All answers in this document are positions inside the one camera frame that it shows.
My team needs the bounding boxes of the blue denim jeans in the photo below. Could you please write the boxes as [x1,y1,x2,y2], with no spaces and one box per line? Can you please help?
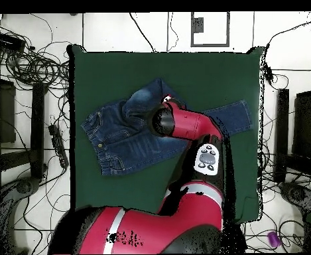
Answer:
[80,77,253,177]

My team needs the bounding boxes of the dark green table cloth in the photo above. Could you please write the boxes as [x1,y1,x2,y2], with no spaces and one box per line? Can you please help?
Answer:
[67,44,265,223]

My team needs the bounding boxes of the black power adapter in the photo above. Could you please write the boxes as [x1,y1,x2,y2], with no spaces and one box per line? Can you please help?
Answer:
[263,63,275,84]

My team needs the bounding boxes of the black power strip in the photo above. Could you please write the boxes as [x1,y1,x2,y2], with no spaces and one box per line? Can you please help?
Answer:
[48,124,70,169]

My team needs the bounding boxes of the black box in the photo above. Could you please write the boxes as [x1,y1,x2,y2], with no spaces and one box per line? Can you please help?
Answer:
[0,31,27,53]

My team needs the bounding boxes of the purple object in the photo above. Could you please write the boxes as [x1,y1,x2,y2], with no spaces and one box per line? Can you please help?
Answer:
[267,230,282,248]

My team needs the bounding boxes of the thin black cable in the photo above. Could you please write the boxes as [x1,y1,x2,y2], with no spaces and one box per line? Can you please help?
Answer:
[166,12,179,52]

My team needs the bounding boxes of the thick black cable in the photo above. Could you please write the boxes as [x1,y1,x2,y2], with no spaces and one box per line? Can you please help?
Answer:
[129,12,156,52]

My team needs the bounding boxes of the grey rectangular floor frame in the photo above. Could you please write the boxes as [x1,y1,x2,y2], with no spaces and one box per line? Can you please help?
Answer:
[190,11,231,48]

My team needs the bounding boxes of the black table frame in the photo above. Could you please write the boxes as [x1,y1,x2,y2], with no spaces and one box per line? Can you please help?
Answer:
[0,59,48,181]
[273,67,311,184]

